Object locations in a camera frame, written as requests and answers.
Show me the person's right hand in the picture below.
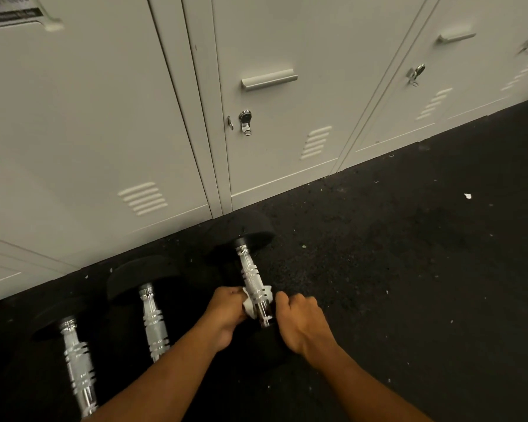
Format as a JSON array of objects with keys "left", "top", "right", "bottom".
[{"left": 274, "top": 291, "right": 339, "bottom": 359}]

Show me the person's left hand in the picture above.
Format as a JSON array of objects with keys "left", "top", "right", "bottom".
[{"left": 197, "top": 285, "right": 250, "bottom": 352}]

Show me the white cleaning cloth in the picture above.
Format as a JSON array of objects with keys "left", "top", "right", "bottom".
[{"left": 241, "top": 283, "right": 273, "bottom": 321}]

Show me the black dumbbell with chrome handle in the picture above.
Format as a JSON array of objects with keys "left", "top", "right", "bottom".
[
  {"left": 106, "top": 255, "right": 186, "bottom": 363},
  {"left": 28, "top": 296, "right": 100, "bottom": 419},
  {"left": 209, "top": 210, "right": 301, "bottom": 375}
]

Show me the person's right forearm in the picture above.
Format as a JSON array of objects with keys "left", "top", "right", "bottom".
[{"left": 318, "top": 345, "right": 433, "bottom": 422}]

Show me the person's left forearm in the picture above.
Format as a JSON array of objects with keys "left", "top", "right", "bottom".
[{"left": 86, "top": 323, "right": 223, "bottom": 422}]

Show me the white locker with paper label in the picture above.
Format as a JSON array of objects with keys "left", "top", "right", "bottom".
[{"left": 0, "top": 0, "right": 224, "bottom": 306}]

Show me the white metal locker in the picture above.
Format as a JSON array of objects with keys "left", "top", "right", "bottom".
[
  {"left": 338, "top": 0, "right": 528, "bottom": 173},
  {"left": 180, "top": 0, "right": 429, "bottom": 212}
]

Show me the paper label with black stripe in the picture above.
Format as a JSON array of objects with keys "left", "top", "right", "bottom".
[{"left": 0, "top": 0, "right": 43, "bottom": 30}]

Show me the white locker door handle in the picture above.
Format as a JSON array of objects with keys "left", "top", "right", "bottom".
[
  {"left": 241, "top": 69, "right": 299, "bottom": 91},
  {"left": 436, "top": 31, "right": 477, "bottom": 44}
]

